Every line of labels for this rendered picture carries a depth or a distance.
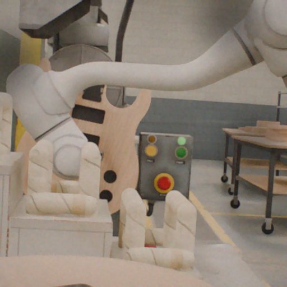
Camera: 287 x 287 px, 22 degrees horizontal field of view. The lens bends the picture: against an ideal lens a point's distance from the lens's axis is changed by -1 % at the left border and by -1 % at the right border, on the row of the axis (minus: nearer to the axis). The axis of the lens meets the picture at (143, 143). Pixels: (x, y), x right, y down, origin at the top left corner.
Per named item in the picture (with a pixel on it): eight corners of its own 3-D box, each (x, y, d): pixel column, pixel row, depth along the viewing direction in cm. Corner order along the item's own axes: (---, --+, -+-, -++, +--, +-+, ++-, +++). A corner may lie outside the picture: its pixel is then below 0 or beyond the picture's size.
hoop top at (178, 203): (164, 206, 137) (165, 189, 137) (180, 206, 138) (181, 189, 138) (177, 223, 117) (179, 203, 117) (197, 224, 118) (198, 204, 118)
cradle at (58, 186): (33, 194, 136) (35, 177, 136) (95, 198, 138) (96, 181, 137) (33, 197, 133) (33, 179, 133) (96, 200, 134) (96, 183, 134)
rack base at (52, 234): (18, 242, 139) (20, 194, 139) (104, 246, 141) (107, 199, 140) (5, 276, 112) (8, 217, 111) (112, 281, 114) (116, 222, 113)
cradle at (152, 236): (117, 241, 138) (118, 225, 138) (177, 244, 139) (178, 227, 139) (118, 245, 135) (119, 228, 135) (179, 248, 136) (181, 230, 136)
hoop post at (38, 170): (26, 211, 119) (29, 153, 118) (46, 212, 119) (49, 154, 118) (25, 214, 115) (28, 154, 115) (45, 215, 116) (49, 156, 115)
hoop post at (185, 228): (171, 267, 121) (175, 211, 121) (190, 267, 121) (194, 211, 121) (174, 271, 118) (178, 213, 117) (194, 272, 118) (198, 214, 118)
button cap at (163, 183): (156, 188, 223) (157, 175, 223) (170, 189, 223) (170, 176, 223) (157, 190, 219) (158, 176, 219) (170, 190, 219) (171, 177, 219)
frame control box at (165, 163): (117, 206, 246) (122, 129, 245) (181, 209, 247) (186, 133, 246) (117, 217, 222) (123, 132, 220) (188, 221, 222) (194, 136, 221)
